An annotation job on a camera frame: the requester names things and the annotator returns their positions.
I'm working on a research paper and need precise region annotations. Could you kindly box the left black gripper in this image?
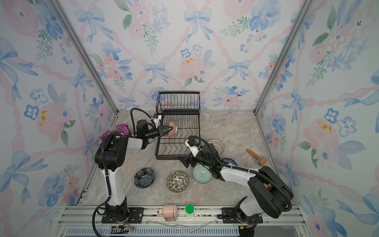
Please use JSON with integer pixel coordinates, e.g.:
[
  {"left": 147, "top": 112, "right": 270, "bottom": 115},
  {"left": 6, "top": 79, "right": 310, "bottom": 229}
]
[{"left": 145, "top": 127, "right": 173, "bottom": 141}]

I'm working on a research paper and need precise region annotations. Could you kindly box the red patterned bowl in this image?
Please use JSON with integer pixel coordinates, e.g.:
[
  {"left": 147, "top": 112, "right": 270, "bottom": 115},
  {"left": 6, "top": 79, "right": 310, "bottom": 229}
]
[{"left": 167, "top": 121, "right": 177, "bottom": 137}]

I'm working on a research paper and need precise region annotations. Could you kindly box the dark blue striped bowl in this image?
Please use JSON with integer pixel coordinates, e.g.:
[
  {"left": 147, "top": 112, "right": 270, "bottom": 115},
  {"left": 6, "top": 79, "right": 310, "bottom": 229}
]
[{"left": 134, "top": 168, "right": 155, "bottom": 189}]

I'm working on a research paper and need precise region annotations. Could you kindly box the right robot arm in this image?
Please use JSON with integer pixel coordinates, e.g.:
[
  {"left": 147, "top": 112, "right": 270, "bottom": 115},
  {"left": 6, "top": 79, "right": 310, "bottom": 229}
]
[{"left": 179, "top": 136, "right": 294, "bottom": 223}]

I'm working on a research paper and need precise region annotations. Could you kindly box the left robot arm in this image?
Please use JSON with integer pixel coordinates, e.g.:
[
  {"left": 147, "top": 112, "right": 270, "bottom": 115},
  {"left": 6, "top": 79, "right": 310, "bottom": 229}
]
[{"left": 92, "top": 108, "right": 176, "bottom": 237}]

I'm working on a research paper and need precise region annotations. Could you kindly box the black two-tier dish rack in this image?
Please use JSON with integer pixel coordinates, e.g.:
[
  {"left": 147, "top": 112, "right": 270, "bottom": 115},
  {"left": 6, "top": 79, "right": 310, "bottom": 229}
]
[{"left": 155, "top": 91, "right": 201, "bottom": 161}]

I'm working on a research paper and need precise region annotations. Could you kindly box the light green bowl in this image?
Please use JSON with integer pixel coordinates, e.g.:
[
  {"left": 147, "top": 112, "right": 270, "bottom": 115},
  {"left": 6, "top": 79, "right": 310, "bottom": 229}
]
[{"left": 192, "top": 165, "right": 213, "bottom": 184}]

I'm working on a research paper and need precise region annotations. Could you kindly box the grey floral patterned bowl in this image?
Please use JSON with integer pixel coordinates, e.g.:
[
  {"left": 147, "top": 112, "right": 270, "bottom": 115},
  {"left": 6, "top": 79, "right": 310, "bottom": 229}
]
[{"left": 167, "top": 171, "right": 189, "bottom": 193}]

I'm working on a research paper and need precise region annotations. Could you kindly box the brown white lattice bowl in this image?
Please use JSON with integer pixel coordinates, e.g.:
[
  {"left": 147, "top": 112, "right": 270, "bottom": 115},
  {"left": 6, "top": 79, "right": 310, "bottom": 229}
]
[{"left": 208, "top": 139, "right": 225, "bottom": 155}]

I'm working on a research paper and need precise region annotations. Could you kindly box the blue patterned bowl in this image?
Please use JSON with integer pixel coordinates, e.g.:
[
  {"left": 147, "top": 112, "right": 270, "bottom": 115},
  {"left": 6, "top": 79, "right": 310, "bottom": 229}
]
[{"left": 222, "top": 158, "right": 237, "bottom": 166}]

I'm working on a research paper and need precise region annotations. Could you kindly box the purple snack bag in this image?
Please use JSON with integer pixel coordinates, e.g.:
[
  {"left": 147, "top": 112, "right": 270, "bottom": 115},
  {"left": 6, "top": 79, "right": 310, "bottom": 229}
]
[{"left": 99, "top": 123, "right": 132, "bottom": 140}]

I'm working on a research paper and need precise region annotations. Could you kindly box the green lid bottle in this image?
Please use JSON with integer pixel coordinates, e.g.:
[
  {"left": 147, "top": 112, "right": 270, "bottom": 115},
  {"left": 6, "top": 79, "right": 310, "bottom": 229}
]
[{"left": 185, "top": 204, "right": 195, "bottom": 218}]

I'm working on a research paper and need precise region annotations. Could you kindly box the pink cup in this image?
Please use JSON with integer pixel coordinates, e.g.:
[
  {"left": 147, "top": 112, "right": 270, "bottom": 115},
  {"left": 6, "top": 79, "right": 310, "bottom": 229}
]
[{"left": 157, "top": 204, "right": 178, "bottom": 221}]

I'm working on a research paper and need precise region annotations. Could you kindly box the wooden roller tool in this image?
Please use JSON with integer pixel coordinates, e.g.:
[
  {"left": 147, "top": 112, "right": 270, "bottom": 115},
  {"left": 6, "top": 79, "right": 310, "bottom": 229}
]
[{"left": 246, "top": 149, "right": 267, "bottom": 166}]

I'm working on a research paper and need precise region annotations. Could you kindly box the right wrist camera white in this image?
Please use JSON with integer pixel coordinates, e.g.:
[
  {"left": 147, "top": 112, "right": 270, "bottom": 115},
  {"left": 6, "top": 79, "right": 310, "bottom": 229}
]
[{"left": 185, "top": 140, "right": 199, "bottom": 158}]

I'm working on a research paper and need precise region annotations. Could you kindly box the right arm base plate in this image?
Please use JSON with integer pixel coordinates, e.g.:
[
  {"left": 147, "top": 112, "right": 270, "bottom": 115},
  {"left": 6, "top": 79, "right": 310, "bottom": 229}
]
[{"left": 217, "top": 207, "right": 263, "bottom": 225}]

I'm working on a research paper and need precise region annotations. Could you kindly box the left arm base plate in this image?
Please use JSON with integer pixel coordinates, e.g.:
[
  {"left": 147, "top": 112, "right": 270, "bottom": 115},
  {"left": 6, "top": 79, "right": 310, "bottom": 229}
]
[{"left": 101, "top": 207, "right": 144, "bottom": 224}]

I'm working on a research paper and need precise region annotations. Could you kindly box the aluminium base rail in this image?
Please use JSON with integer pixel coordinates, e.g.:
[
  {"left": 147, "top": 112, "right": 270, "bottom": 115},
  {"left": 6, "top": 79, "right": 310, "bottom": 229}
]
[{"left": 52, "top": 206, "right": 311, "bottom": 237}]

